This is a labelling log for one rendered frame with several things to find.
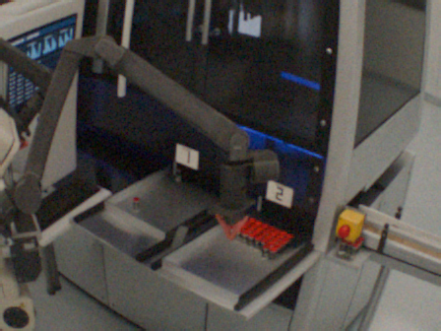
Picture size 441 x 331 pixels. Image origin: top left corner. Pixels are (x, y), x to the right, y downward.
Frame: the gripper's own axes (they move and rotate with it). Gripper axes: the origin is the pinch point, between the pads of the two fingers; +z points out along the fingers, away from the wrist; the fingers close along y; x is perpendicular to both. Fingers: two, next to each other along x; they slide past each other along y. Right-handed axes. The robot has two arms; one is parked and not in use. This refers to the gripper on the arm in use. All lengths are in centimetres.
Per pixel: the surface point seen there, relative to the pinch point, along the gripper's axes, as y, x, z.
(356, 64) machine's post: 40, -12, -38
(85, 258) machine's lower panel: 35, 101, 75
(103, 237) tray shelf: -1.9, 44.5, 19.5
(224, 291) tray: -0.4, 0.6, 18.1
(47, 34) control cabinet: 12, 89, -37
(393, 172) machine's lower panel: 107, -7, 24
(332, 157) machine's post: 37.6, -7.4, -9.1
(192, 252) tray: 11.9, 20.8, 20.4
